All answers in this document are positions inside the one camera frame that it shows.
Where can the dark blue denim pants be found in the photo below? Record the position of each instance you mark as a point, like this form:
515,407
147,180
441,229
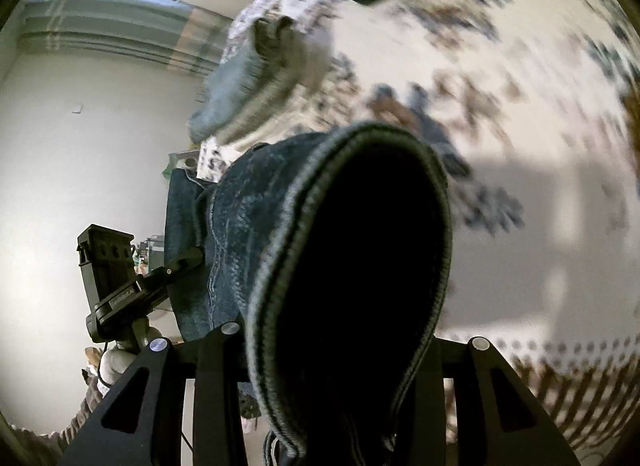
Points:
334,250

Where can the floral and plaid fleece blanket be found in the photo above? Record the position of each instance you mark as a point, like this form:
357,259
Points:
539,99

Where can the grey blue folded garment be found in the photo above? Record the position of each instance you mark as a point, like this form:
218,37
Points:
243,93

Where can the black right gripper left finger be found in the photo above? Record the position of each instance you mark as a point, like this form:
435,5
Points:
140,420

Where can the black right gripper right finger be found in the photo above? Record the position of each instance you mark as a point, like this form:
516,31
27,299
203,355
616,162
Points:
499,421

